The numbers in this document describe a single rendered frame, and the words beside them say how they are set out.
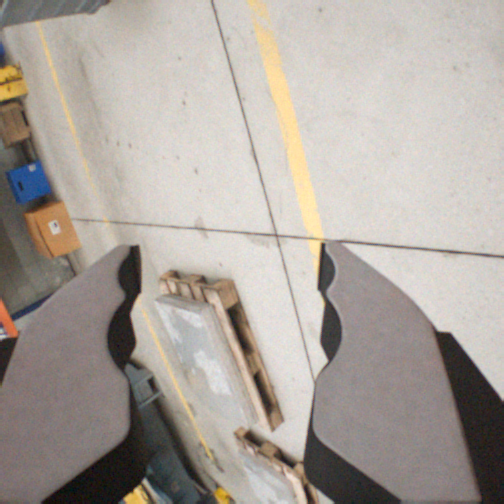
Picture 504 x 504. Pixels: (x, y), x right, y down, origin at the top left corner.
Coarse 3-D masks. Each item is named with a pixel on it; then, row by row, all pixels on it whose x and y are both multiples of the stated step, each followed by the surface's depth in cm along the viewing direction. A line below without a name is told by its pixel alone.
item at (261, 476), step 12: (240, 456) 332; (252, 456) 321; (252, 468) 325; (264, 468) 307; (252, 480) 342; (264, 480) 319; (276, 480) 298; (288, 480) 291; (264, 492) 335; (276, 492) 313; (288, 492) 293
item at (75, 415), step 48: (96, 288) 9; (48, 336) 8; (96, 336) 8; (48, 384) 7; (96, 384) 7; (0, 432) 6; (48, 432) 6; (96, 432) 6; (144, 432) 8; (0, 480) 5; (48, 480) 5; (96, 480) 6
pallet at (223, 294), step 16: (176, 272) 299; (160, 288) 300; (176, 288) 278; (192, 288) 259; (208, 288) 245; (224, 288) 241; (224, 304) 242; (240, 304) 250; (224, 320) 247; (240, 320) 257; (240, 352) 252; (256, 352) 261; (240, 368) 261; (256, 368) 261; (256, 400) 266; (272, 400) 276; (272, 416) 273; (272, 432) 274
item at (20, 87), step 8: (16, 64) 377; (0, 72) 364; (8, 72) 370; (16, 72) 375; (0, 80) 368; (8, 80) 376; (24, 80) 381; (0, 88) 367; (8, 88) 372; (16, 88) 378; (24, 88) 384; (0, 96) 369; (8, 96) 376
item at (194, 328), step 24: (168, 312) 277; (192, 312) 248; (192, 336) 265; (216, 336) 251; (192, 360) 286; (216, 360) 254; (192, 384) 311; (216, 384) 273; (240, 384) 265; (216, 408) 297; (240, 408) 266
